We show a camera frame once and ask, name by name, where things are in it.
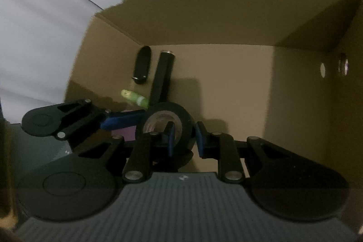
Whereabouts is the large cardboard box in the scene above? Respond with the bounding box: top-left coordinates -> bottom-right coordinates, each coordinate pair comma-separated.
65,0 -> 363,242

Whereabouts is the green lip balm tube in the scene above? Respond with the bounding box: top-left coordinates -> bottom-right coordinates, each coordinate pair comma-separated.
121,89 -> 149,109

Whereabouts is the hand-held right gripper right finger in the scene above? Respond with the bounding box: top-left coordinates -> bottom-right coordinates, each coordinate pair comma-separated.
196,121 -> 287,183

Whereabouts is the small black oval case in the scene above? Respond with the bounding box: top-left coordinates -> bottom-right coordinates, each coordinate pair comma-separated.
133,46 -> 152,85

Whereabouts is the black tape roll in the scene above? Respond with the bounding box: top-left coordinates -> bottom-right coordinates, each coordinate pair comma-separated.
135,102 -> 197,156

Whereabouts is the black cylinder tube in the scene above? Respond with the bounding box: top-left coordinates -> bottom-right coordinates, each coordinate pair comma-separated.
149,50 -> 175,106

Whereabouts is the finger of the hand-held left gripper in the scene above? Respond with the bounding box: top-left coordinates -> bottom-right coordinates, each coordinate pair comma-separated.
57,99 -> 146,142

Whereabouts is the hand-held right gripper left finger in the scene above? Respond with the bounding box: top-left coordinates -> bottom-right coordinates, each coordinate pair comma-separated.
76,121 -> 176,183

